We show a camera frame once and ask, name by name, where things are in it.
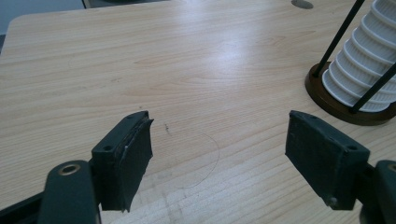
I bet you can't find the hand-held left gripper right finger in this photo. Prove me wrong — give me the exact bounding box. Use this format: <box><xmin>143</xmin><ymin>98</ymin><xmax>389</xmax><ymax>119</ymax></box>
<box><xmin>285</xmin><ymin>109</ymin><xmax>372</xmax><ymax>211</ymax></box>

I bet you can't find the grey round table grommet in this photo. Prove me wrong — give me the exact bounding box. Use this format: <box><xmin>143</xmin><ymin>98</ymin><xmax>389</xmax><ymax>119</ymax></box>
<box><xmin>290</xmin><ymin>0</ymin><xmax>315</xmax><ymax>10</ymax></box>

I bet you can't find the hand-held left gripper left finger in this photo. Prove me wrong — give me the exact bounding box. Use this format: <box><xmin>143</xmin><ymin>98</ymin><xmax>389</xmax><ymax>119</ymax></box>
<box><xmin>91</xmin><ymin>110</ymin><xmax>155</xmax><ymax>214</ymax></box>

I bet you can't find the stack of white paper cups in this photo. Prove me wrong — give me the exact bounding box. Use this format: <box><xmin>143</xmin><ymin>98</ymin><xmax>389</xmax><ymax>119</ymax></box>
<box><xmin>321</xmin><ymin>0</ymin><xmax>396</xmax><ymax>113</ymax></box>

